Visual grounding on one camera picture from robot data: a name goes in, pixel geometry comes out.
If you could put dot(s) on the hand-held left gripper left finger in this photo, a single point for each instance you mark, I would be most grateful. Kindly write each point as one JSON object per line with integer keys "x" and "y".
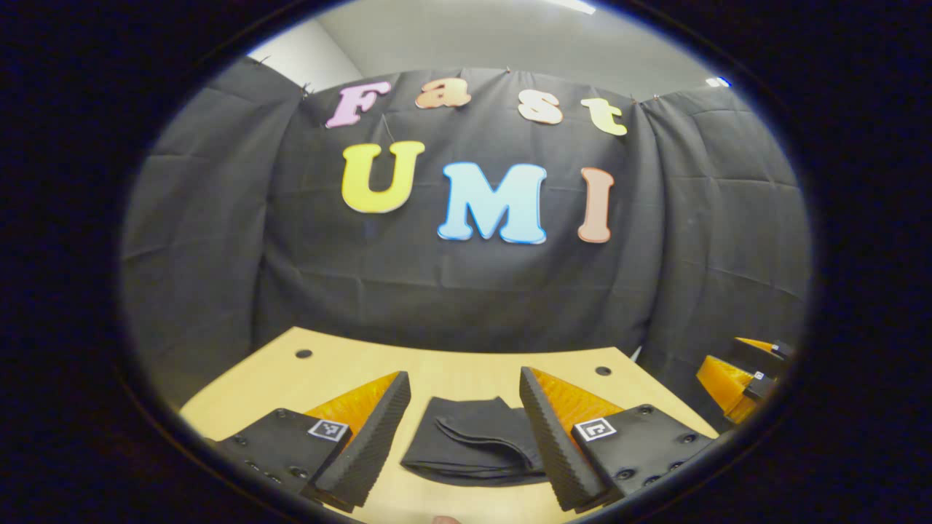
{"x": 368, "y": 451}

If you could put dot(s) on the black backdrop cloth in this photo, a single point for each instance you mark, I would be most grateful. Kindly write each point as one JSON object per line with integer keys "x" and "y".
{"x": 218, "y": 218}

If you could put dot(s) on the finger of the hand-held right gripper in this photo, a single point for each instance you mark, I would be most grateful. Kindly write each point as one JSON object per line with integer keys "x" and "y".
{"x": 724, "y": 382}
{"x": 761, "y": 348}

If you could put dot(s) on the black jeans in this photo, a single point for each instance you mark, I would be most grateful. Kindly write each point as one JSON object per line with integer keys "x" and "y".
{"x": 466, "y": 455}

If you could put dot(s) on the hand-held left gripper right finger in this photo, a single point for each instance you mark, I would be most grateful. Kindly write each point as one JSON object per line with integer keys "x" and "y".
{"x": 564, "y": 458}

